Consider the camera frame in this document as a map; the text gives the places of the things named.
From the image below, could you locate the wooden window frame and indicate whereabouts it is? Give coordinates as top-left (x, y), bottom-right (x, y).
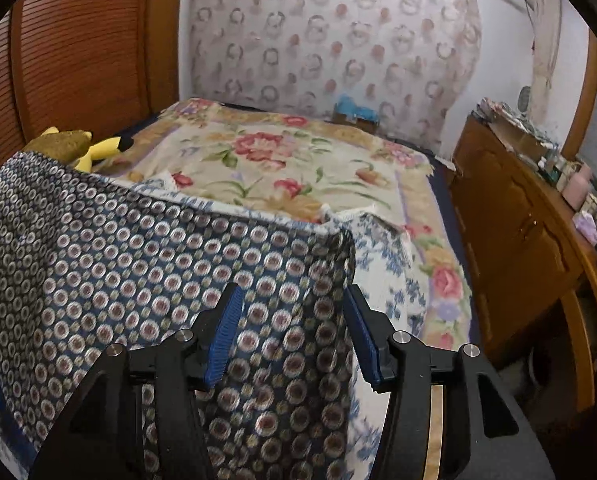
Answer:
top-left (561, 27), bottom-right (597, 161)

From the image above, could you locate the small brown box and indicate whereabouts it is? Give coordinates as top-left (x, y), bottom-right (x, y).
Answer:
top-left (333, 110), bottom-right (379, 134)

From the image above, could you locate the blue plastic bag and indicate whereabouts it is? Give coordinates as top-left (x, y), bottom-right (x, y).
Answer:
top-left (336, 94), bottom-right (379, 121)

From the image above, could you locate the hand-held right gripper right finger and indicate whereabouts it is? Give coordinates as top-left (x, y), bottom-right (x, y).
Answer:
top-left (345, 284), bottom-right (557, 480)

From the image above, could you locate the cream tied curtain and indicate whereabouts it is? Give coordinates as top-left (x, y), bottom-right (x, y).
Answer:
top-left (531, 0), bottom-right (564, 126)

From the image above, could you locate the circle-print sheer curtain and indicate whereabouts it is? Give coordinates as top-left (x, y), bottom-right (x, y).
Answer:
top-left (181, 0), bottom-right (482, 156)

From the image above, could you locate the floral bed blanket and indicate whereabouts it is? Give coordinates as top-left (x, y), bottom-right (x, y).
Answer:
top-left (91, 97), bottom-right (474, 351)

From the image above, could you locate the long wooden cabinet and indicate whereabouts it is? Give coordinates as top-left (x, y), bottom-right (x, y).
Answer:
top-left (449, 112), bottom-right (597, 411)

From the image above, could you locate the yellow plush toy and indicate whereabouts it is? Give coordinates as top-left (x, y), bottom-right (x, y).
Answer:
top-left (38, 126), bottom-right (124, 173)

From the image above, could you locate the navy circle-print satin robe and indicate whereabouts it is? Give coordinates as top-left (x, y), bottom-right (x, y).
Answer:
top-left (0, 152), bottom-right (357, 480)

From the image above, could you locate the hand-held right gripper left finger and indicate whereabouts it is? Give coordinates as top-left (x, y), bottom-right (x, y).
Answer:
top-left (28, 282), bottom-right (244, 480)

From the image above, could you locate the pink crumpled cloth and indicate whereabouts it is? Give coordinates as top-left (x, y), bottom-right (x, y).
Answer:
top-left (573, 210), bottom-right (597, 246)

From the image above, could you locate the pink bottle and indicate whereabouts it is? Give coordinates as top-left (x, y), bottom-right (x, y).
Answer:
top-left (561, 162), bottom-right (593, 211)

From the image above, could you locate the wooden louvered wardrobe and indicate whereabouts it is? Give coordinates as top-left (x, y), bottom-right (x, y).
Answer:
top-left (0, 0), bottom-right (184, 171)

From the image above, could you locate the cluttered cardboard box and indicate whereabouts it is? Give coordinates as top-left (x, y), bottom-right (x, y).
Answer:
top-left (476, 97), bottom-right (559, 161)

